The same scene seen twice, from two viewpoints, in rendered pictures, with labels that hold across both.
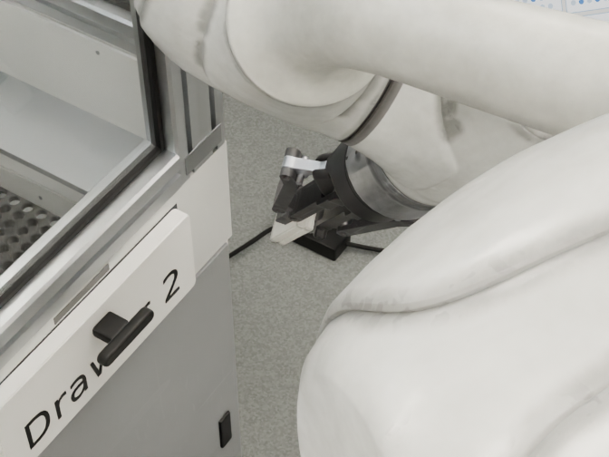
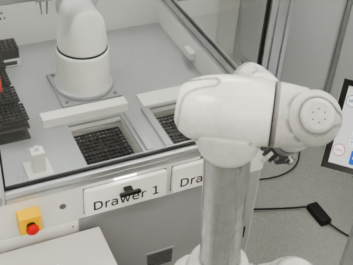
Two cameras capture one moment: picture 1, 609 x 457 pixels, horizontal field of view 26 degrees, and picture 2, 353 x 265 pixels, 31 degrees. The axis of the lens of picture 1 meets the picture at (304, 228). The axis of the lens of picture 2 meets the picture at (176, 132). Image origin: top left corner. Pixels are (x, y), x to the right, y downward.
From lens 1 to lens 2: 1.05 m
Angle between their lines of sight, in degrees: 23
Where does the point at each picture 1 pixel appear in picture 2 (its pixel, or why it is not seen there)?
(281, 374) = (282, 250)
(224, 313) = (252, 191)
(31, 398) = (185, 172)
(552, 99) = not seen: hidden behind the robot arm
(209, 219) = (256, 159)
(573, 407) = (195, 89)
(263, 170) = (314, 188)
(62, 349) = (198, 164)
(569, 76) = not seen: hidden behind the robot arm
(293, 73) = not seen: hidden behind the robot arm
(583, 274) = (204, 80)
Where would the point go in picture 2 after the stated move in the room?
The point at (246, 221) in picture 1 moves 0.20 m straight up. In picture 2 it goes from (299, 201) to (306, 173)
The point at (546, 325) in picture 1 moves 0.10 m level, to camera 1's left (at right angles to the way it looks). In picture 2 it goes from (197, 83) to (155, 65)
